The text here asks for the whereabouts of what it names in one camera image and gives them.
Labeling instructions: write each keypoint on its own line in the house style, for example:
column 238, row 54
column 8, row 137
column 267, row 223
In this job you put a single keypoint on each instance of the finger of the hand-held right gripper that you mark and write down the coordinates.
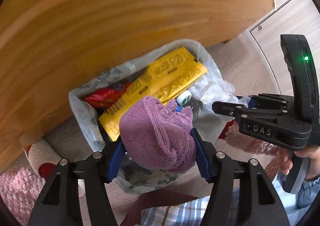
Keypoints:
column 227, row 109
column 270, row 102

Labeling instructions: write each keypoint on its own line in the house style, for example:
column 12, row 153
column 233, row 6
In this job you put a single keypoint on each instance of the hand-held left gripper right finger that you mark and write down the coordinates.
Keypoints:
column 202, row 158

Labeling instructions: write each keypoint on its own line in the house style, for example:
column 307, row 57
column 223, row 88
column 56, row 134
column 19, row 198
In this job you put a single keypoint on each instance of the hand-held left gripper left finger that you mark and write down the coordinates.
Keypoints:
column 115, row 163

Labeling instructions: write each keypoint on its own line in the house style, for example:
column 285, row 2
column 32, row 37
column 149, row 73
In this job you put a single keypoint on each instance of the white milk carton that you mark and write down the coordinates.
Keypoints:
column 184, row 97

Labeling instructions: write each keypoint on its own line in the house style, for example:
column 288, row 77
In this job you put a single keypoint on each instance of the purple towel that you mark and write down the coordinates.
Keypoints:
column 155, row 135

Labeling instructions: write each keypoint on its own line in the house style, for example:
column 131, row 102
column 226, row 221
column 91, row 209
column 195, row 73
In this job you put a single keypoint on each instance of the floral plastic trash bag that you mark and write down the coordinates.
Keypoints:
column 82, row 113

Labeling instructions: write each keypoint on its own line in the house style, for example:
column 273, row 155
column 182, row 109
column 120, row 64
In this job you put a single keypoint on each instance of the red snack packet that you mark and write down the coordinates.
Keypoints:
column 105, row 95

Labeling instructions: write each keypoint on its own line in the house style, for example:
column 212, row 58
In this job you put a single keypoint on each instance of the yellow packet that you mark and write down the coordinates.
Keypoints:
column 162, row 73

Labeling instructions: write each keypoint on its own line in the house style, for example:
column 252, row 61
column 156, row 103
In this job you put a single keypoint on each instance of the person's right hand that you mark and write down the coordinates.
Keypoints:
column 313, row 159

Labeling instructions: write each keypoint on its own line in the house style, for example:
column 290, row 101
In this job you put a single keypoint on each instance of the person's right slipper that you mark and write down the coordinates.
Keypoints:
column 226, row 127

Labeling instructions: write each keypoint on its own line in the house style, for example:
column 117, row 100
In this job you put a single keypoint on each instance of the person's slipper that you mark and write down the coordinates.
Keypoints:
column 40, row 153
column 226, row 127

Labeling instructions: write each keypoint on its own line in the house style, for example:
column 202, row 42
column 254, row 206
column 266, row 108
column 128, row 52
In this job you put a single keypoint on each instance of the person's right leg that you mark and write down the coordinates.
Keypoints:
column 252, row 143

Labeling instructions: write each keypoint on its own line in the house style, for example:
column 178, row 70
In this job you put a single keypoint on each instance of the dark maroon cloth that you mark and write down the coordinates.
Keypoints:
column 150, row 203

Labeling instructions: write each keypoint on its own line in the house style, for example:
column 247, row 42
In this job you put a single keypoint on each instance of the person's plaid garment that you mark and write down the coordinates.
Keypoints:
column 180, row 213

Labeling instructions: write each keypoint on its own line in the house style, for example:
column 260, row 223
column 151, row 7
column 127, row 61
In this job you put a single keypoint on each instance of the person's left slipper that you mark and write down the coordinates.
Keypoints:
column 40, row 153

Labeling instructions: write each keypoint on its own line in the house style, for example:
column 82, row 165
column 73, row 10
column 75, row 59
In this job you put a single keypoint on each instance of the pink fluffy rug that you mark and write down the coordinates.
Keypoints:
column 17, row 191

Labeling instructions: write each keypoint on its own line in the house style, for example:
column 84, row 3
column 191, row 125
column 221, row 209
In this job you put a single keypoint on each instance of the wooden bed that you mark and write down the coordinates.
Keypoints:
column 125, row 15

